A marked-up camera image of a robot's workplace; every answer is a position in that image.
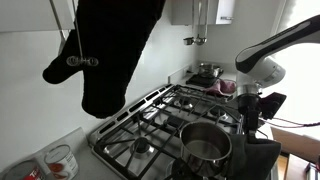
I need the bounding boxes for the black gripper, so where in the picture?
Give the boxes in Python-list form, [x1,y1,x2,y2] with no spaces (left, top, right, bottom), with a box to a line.
[236,93,262,137]

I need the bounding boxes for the silver pot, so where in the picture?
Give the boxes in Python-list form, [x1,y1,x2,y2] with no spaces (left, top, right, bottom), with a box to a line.
[179,121,234,178]

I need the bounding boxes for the black burner cap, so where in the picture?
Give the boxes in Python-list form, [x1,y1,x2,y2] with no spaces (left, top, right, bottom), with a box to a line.
[132,136,155,159]
[209,105,230,121]

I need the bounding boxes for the pink cloth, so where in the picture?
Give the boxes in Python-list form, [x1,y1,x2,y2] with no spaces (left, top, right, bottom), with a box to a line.
[203,78,237,99]

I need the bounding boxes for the wooden furniture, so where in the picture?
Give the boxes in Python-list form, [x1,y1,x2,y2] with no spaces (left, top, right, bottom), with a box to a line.
[270,126,320,180]

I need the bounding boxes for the black portable cooktop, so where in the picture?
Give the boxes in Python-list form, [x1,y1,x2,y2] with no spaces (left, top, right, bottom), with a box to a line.
[185,72,224,89]

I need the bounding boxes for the small steel saucepan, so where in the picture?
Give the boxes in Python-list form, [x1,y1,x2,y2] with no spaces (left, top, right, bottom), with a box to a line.
[198,62,222,79]

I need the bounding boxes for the hanging steel ladle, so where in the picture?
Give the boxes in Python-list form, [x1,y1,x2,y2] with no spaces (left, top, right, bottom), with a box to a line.
[194,0,208,46]

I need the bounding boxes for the hanging steel measuring cup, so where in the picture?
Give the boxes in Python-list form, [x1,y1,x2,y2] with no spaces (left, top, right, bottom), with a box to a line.
[182,36,195,46]

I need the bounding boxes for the stainless gas stove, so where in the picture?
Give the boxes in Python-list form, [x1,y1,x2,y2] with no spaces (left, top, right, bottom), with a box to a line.
[87,83,280,180]

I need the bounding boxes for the black oven mitt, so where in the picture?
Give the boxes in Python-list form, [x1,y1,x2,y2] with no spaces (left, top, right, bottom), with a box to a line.
[42,0,167,120]

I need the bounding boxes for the hanging metal coil whisk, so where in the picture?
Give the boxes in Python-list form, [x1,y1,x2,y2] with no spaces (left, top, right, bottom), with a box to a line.
[65,0,100,68]

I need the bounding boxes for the white label tomato can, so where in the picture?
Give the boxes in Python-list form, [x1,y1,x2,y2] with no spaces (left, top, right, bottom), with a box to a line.
[43,144,80,180]

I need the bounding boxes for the red label tomato can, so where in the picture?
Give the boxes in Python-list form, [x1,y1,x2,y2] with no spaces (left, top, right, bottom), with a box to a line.
[1,159,46,180]

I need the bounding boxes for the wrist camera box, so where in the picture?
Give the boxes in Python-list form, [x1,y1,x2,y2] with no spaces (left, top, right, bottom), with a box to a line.
[258,91,288,121]

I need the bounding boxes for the robot cable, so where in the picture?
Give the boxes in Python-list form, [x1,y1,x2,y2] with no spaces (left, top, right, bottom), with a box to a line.
[261,116,320,130]

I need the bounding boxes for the hanging metal utensil handle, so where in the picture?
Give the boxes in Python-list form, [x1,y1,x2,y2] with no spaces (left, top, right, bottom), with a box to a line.
[49,0,68,56]

